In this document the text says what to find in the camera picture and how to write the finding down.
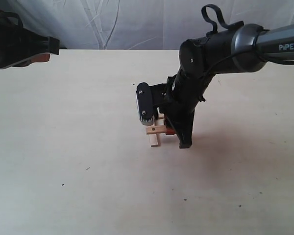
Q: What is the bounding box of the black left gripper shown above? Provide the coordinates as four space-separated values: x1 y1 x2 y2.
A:
0 9 60 69

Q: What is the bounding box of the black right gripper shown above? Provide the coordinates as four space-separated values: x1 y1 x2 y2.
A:
150 70 215 149

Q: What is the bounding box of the light wood strip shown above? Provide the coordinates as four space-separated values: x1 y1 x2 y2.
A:
148 114 164 147

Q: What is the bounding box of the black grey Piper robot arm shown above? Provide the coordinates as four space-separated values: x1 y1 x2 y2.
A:
0 4 294 149

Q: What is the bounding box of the white fabric backdrop curtain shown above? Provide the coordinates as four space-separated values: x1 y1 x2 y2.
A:
0 0 294 51

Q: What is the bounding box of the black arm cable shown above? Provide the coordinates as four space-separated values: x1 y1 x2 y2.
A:
201 3 245 34

